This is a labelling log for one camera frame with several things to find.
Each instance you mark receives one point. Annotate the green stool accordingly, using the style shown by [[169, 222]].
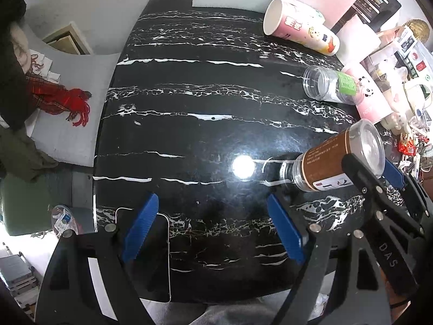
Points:
[[37, 199]]

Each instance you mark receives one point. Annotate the gold round ornament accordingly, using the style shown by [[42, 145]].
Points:
[[417, 28]]

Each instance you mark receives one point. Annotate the clear cup with blue label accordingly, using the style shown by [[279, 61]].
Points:
[[63, 220]]

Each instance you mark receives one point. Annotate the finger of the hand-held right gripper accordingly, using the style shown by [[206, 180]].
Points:
[[395, 173], [389, 260]]

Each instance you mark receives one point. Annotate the black printed box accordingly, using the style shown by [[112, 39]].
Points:
[[375, 0]]

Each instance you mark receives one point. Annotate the black smartphone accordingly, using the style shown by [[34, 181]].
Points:
[[152, 277]]

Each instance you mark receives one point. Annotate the pink printed paper cup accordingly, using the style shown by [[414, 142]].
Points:
[[301, 23]]

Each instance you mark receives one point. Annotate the white tissue paper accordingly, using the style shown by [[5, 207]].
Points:
[[358, 40]]

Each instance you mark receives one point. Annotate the clear cup with brown label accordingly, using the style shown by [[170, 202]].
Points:
[[324, 162]]

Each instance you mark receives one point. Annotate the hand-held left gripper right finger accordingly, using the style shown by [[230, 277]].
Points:
[[284, 230]]

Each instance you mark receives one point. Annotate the wooden frame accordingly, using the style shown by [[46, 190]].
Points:
[[67, 39]]

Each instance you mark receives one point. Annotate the olive green cloth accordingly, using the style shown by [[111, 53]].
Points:
[[20, 152]]

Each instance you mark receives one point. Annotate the pink panda box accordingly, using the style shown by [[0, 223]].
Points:
[[372, 101]]

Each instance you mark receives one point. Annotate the red packet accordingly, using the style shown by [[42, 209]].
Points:
[[406, 147]]

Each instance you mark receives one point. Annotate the cream toy figure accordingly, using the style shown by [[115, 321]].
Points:
[[397, 122]]

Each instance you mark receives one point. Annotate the grey clothing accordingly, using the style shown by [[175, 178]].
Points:
[[216, 313]]

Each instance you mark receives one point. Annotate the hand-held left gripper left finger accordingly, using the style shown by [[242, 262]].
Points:
[[141, 228]]

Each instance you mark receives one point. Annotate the black coat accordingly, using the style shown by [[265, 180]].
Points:
[[13, 57]]

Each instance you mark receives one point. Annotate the clear cup with green label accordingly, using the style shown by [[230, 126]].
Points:
[[324, 84]]

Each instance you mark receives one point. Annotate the red plaid scarf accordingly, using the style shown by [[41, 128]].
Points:
[[54, 96]]

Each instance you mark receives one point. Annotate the silver suitcase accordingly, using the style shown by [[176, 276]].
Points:
[[17, 277]]

